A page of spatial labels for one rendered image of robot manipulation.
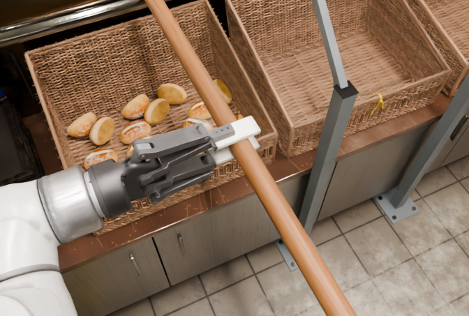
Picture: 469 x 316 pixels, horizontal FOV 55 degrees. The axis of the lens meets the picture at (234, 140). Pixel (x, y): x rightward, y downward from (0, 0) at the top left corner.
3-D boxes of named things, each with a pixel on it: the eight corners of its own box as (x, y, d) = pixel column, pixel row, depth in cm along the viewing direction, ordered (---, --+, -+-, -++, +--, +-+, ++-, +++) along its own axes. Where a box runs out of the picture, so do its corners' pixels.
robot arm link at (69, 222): (55, 199, 63) (96, 183, 65) (70, 254, 59) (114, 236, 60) (31, 164, 56) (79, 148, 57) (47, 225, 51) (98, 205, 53)
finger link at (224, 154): (216, 162, 63) (216, 165, 64) (259, 146, 65) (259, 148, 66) (207, 147, 65) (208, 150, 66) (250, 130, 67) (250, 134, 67)
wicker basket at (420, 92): (222, 57, 159) (220, -9, 137) (356, 16, 173) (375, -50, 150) (285, 162, 134) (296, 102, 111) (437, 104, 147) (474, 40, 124)
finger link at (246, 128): (206, 135, 63) (206, 132, 62) (251, 118, 64) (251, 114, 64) (215, 151, 61) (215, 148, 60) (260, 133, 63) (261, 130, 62)
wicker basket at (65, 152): (52, 114, 145) (19, 50, 122) (211, 60, 159) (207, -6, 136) (93, 241, 119) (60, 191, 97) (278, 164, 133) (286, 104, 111)
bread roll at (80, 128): (91, 107, 136) (103, 121, 136) (91, 114, 142) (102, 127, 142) (64, 126, 131) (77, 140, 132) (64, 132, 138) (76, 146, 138)
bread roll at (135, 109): (144, 88, 140) (156, 100, 140) (142, 97, 146) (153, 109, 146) (120, 107, 136) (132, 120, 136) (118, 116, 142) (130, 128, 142)
